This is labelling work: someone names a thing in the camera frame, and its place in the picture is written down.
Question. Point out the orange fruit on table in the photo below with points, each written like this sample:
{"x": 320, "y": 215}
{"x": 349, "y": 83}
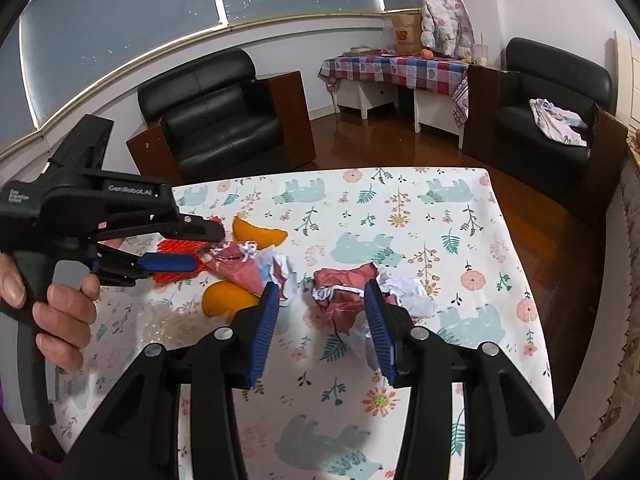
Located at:
{"x": 426, "y": 53}

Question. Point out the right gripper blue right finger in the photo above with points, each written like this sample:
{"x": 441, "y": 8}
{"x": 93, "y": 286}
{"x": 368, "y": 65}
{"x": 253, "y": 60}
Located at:
{"x": 382, "y": 330}

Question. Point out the bed with quilt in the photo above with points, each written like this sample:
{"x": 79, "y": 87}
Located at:
{"x": 600, "y": 419}

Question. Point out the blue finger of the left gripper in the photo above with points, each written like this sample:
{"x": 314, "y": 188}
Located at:
{"x": 114, "y": 267}

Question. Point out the clear bubble wrap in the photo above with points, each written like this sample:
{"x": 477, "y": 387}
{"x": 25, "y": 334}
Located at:
{"x": 173, "y": 328}

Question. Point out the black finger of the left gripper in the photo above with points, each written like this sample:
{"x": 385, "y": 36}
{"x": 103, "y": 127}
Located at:
{"x": 190, "y": 227}

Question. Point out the floral children's jacket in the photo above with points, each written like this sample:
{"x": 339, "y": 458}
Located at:
{"x": 446, "y": 28}

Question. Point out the checkered tablecloth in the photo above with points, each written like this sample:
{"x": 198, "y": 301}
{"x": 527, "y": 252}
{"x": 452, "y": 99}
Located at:
{"x": 439, "y": 75}

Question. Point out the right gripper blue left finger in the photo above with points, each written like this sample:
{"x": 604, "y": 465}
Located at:
{"x": 262, "y": 325}

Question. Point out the red white paper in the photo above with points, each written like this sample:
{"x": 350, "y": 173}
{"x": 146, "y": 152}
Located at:
{"x": 340, "y": 294}

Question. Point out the black leather armchair left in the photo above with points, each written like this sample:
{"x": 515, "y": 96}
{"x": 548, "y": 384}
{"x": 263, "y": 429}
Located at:
{"x": 214, "y": 118}

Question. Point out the orange peel piece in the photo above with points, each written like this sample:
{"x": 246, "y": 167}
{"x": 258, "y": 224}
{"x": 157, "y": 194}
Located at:
{"x": 226, "y": 299}
{"x": 244, "y": 231}

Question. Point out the black leather armchair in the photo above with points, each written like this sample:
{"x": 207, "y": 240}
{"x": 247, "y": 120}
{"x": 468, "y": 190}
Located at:
{"x": 501, "y": 131}
{"x": 214, "y": 118}

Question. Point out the black leather armchair right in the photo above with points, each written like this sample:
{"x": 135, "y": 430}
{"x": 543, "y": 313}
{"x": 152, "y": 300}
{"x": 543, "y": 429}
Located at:
{"x": 501, "y": 131}

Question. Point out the plastic cup with straw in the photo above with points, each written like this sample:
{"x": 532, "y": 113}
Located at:
{"x": 481, "y": 52}

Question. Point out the white headboard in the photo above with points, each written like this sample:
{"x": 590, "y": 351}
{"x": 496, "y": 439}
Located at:
{"x": 628, "y": 81}

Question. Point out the cloth on armchair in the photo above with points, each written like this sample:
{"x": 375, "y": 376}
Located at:
{"x": 560, "y": 126}

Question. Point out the red foam net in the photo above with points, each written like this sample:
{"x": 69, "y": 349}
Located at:
{"x": 175, "y": 261}

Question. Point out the person's left hand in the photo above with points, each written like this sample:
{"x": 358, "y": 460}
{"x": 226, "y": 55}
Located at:
{"x": 65, "y": 320}

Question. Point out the brown paper bag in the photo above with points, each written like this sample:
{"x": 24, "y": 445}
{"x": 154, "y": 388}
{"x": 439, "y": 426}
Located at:
{"x": 407, "y": 32}

